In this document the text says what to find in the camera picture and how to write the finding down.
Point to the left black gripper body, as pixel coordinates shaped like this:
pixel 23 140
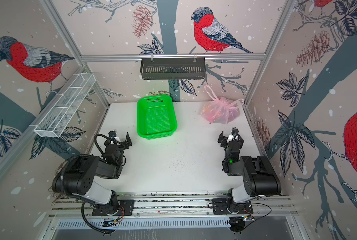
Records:
pixel 120 142

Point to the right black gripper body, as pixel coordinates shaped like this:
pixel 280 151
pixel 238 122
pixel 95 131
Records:
pixel 231 142

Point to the pink plastic bag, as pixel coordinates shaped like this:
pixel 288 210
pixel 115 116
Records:
pixel 220 110

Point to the green plastic basket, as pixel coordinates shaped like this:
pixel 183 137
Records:
pixel 156 117

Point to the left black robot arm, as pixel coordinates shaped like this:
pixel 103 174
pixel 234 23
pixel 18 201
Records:
pixel 76 178

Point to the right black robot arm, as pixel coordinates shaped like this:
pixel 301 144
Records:
pixel 259 177

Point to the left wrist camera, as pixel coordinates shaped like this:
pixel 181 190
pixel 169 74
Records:
pixel 113 135

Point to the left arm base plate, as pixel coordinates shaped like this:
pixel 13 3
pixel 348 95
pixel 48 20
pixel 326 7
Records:
pixel 117 208

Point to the white mesh wall shelf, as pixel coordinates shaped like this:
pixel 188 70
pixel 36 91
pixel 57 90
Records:
pixel 58 117

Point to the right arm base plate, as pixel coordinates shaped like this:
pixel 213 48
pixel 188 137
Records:
pixel 224 206

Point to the aluminium mounting rail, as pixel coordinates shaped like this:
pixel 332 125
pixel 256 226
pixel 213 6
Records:
pixel 190 204

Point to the black hanging wire basket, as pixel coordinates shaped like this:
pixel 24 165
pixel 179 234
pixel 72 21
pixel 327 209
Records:
pixel 173 69

